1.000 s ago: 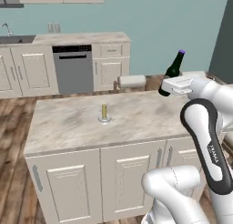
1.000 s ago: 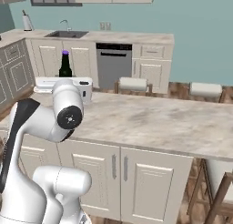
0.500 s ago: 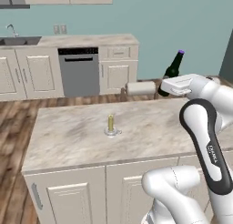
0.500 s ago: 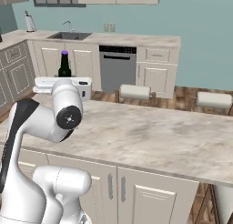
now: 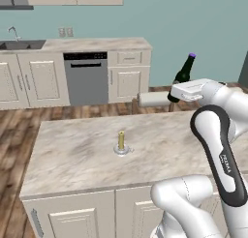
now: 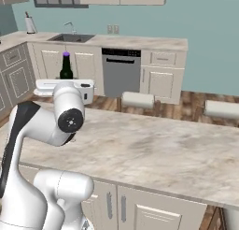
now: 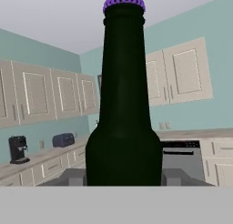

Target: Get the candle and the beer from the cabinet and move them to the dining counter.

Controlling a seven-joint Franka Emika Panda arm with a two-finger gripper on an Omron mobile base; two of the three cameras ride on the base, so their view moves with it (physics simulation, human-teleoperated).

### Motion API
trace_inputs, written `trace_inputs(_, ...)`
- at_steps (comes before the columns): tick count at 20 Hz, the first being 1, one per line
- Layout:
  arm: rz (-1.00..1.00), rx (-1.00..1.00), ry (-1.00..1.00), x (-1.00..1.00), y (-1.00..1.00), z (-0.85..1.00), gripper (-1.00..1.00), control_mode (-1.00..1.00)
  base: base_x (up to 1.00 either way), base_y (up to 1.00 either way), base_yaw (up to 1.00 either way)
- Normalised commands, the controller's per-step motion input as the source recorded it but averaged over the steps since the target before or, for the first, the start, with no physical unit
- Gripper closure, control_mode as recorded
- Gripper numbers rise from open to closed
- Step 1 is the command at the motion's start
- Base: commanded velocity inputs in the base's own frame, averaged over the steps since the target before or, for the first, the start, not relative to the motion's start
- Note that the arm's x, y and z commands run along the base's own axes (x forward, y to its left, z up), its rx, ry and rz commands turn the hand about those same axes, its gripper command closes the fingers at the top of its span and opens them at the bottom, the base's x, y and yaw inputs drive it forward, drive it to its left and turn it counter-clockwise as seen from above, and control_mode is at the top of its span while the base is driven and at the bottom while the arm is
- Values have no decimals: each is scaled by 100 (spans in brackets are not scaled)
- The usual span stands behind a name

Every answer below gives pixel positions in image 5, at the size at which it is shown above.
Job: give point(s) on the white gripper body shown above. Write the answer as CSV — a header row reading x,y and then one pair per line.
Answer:
x,y
190,87

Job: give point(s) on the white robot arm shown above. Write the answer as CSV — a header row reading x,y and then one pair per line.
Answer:
x,y
211,145

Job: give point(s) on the dark green beer bottle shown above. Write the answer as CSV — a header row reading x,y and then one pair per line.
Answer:
x,y
184,71

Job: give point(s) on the white cushioned wooden stool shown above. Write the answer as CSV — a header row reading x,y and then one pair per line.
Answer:
x,y
153,99

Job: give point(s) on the dark grey tall panel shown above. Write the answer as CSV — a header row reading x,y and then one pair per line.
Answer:
x,y
244,71

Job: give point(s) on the cream base cupboard with drawer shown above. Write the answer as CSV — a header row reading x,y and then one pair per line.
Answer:
x,y
129,77

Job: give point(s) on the grey dishwasher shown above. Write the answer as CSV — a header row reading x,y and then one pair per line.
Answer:
x,y
86,82

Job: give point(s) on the cream base cupboard run, wide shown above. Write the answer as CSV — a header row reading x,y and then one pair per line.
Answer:
x,y
38,80

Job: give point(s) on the grey sink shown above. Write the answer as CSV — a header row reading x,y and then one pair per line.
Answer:
x,y
19,44

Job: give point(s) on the silver tap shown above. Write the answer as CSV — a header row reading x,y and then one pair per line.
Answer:
x,y
13,30

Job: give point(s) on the white wall outlet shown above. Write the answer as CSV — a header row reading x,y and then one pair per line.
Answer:
x,y
62,32
70,32

